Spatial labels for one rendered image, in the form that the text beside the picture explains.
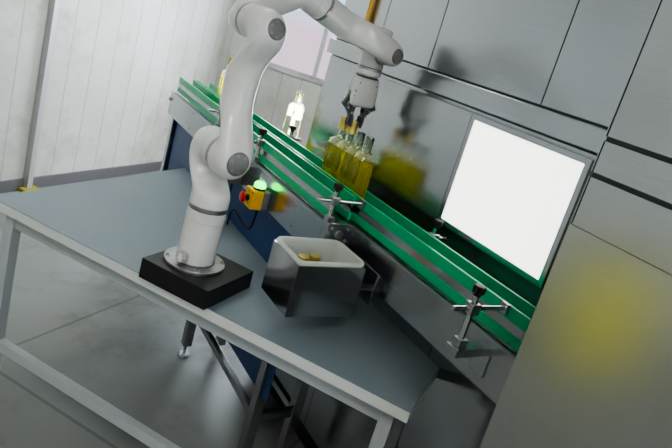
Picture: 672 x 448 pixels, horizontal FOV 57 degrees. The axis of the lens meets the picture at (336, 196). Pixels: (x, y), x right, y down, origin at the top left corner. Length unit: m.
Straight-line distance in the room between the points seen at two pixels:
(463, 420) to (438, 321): 0.38
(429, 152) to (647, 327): 1.06
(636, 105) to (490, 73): 0.82
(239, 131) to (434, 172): 0.61
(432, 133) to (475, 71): 0.23
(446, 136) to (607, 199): 0.88
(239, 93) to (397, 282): 0.69
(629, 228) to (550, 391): 0.32
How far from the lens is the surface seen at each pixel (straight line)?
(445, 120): 1.93
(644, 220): 1.08
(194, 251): 1.91
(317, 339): 1.86
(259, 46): 1.73
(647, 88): 1.11
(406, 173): 2.03
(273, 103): 5.62
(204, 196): 1.85
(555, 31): 1.76
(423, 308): 1.66
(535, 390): 1.21
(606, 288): 1.11
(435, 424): 1.98
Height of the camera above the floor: 1.62
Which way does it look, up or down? 15 degrees down
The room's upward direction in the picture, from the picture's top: 16 degrees clockwise
